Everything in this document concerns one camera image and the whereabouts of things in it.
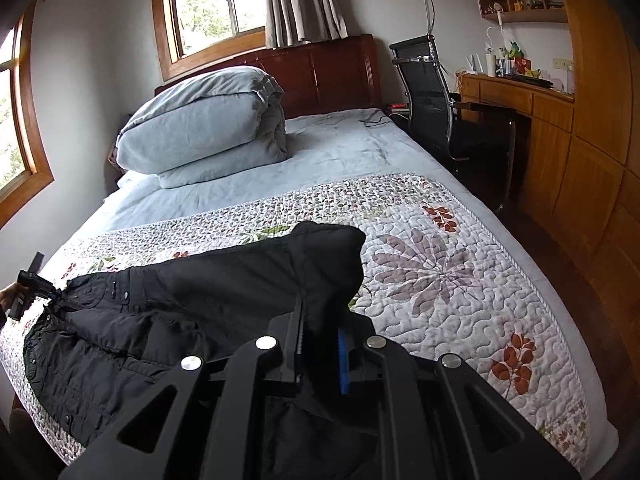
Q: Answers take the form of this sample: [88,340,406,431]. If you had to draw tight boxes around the black pants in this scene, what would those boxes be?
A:
[24,222,366,444]

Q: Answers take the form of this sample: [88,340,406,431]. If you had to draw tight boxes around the person's left hand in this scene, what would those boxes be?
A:
[0,282,26,311]

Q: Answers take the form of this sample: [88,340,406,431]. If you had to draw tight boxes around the wooden framed side window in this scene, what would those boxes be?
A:
[1,2,54,224]

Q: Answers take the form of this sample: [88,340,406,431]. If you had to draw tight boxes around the floral quilted bedspread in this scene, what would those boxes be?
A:
[0,173,592,470]

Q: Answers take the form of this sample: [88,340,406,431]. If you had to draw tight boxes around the light blue bed sheet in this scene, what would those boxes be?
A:
[71,110,618,479]

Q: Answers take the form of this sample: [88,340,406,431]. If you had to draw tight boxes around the folded light blue duvet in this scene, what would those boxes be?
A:
[115,65,288,188]

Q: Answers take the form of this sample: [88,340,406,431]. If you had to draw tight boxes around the black mesh office chair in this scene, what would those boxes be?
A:
[388,34,519,212]

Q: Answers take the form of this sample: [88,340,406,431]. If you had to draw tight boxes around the dark wooden headboard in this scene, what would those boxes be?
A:
[154,34,383,118]

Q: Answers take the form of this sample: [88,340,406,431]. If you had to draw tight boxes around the wooden wardrobe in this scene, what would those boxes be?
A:
[554,0,639,351]

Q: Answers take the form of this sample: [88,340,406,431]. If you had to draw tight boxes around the wooden framed back window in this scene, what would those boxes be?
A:
[152,0,266,80]

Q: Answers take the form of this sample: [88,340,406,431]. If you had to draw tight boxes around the wooden desk with drawers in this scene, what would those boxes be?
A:
[457,74,574,230]

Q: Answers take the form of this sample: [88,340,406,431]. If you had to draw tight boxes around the grey curtain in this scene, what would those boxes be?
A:
[265,0,348,49]

